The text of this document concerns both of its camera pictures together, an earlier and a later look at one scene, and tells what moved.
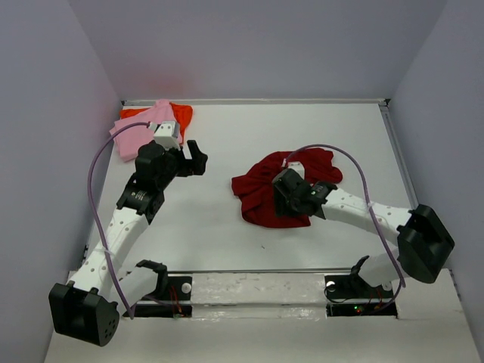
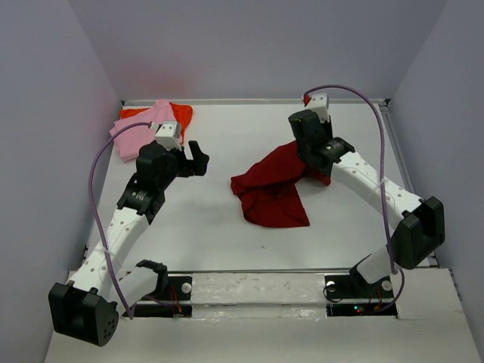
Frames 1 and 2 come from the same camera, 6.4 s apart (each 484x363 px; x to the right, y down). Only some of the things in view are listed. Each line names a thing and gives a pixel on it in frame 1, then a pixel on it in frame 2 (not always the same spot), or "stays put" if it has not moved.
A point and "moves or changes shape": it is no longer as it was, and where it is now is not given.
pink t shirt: [131, 138] stays put
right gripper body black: [285, 205] -> [327, 125]
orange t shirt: [182, 114] stays put
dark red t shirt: [256, 191] moves or changes shape
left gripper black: [195, 166] stays put
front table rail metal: [259, 270] stays put
